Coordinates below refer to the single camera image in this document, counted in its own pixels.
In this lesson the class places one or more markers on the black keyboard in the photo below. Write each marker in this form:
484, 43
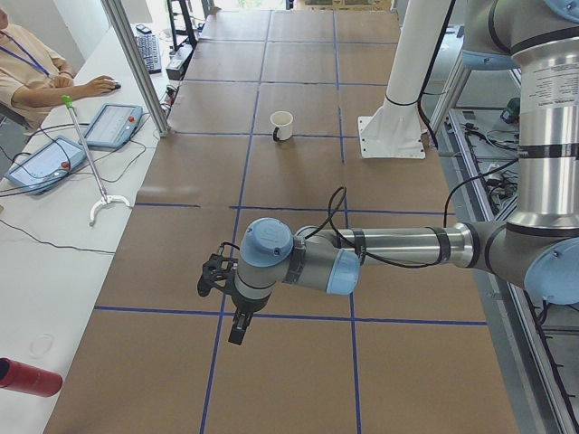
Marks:
148, 48

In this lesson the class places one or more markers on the near teach pendant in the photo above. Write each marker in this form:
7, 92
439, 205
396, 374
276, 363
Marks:
44, 168

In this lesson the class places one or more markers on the aluminium frame post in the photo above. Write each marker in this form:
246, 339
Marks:
117, 16

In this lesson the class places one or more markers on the teach pendant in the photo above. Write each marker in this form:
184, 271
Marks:
113, 126
44, 168

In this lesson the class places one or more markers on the seated person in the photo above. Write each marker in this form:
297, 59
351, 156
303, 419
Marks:
35, 78

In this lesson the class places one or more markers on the brown paper table cover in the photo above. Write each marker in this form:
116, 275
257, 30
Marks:
408, 352

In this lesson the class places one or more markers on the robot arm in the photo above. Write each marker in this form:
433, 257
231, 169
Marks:
536, 248

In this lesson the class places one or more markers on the red cylinder bottle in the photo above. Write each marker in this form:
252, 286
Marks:
22, 377

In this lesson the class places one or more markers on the reach grabber stick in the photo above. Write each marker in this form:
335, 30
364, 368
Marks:
105, 198

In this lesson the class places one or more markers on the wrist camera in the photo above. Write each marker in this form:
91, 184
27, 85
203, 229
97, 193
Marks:
218, 272

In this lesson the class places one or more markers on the white pedestal base plate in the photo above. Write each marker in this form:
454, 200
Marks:
394, 131

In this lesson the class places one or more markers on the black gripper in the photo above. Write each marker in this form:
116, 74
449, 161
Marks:
248, 304

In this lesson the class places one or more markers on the far teach pendant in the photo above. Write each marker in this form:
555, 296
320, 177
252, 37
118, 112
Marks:
113, 126

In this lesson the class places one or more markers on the white smiley mug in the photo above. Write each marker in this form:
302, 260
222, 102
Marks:
282, 122

